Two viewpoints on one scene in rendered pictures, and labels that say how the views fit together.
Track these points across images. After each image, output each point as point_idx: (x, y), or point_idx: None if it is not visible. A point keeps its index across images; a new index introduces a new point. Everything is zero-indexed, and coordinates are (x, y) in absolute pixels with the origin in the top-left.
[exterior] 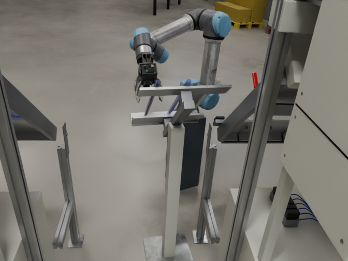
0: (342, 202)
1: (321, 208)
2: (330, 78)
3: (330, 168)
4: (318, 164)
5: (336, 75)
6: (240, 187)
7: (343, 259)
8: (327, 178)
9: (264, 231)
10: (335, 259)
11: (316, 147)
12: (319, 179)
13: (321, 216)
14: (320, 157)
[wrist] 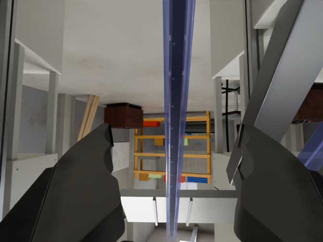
0: (217, 172)
1: (220, 161)
2: (233, 226)
3: (222, 182)
4: (226, 179)
5: (230, 227)
6: (250, 95)
7: (213, 152)
8: (222, 176)
9: (243, 86)
10: (216, 146)
11: (229, 187)
12: (224, 172)
13: (219, 157)
14: (226, 184)
